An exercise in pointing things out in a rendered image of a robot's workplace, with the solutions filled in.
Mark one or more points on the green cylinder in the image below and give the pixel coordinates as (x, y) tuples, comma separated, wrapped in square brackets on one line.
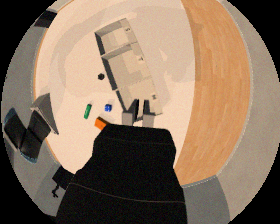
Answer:
[(87, 111)]

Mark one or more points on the orange rectangular block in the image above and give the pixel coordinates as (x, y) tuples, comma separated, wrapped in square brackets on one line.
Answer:
[(100, 123)]

